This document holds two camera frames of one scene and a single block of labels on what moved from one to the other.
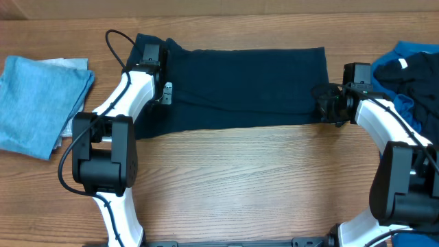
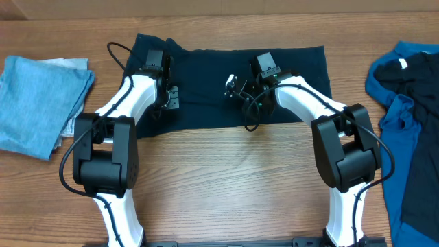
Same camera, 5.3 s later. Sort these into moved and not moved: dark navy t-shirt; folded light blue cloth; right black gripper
Moved: right black gripper
Not moved: folded light blue cloth; dark navy t-shirt
